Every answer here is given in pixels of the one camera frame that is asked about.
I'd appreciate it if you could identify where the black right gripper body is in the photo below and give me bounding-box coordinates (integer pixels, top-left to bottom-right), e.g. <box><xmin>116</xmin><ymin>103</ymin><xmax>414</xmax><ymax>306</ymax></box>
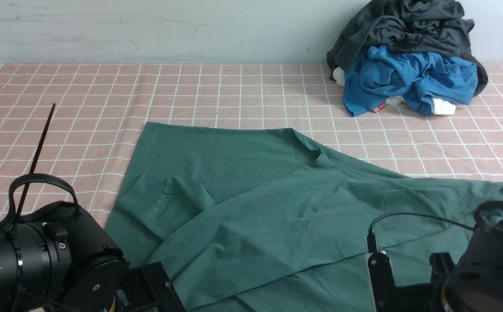
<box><xmin>366</xmin><ymin>252</ymin><xmax>455</xmax><ymax>312</ymax></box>

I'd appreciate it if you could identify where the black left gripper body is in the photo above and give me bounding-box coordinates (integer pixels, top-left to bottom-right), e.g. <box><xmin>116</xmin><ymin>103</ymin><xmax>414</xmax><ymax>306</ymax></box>
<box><xmin>113</xmin><ymin>261</ymin><xmax>186</xmax><ymax>312</ymax></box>

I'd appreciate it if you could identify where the green long sleeve shirt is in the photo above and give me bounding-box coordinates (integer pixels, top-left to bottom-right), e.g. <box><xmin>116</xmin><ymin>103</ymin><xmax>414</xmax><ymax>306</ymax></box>
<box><xmin>105</xmin><ymin>122</ymin><xmax>503</xmax><ymax>312</ymax></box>

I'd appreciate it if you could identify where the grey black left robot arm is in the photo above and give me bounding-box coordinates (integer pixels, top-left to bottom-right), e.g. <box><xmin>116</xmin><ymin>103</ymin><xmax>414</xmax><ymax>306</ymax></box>
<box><xmin>0</xmin><ymin>113</ymin><xmax>185</xmax><ymax>312</ymax></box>

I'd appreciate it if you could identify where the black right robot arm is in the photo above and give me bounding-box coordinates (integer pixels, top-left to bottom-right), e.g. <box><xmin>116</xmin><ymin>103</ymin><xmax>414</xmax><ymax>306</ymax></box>
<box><xmin>367</xmin><ymin>201</ymin><xmax>503</xmax><ymax>312</ymax></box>

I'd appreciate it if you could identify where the pink checkered tablecloth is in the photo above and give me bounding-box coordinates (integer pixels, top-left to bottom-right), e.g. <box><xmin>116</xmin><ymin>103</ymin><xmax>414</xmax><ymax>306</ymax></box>
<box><xmin>0</xmin><ymin>65</ymin><xmax>503</xmax><ymax>225</ymax></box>

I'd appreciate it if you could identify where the blue garment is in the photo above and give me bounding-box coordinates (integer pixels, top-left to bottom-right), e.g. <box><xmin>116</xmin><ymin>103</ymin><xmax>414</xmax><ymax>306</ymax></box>
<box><xmin>343</xmin><ymin>46</ymin><xmax>479</xmax><ymax>117</ymax></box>

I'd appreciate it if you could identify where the dark grey garment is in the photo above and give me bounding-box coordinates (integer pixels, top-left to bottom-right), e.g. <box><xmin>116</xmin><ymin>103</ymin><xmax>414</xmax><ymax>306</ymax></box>
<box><xmin>326</xmin><ymin>0</ymin><xmax>489</xmax><ymax>96</ymax></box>

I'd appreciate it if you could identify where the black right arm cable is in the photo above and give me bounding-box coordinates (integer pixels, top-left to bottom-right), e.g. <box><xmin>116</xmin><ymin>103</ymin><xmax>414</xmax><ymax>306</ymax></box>
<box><xmin>367</xmin><ymin>211</ymin><xmax>477</xmax><ymax>254</ymax></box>

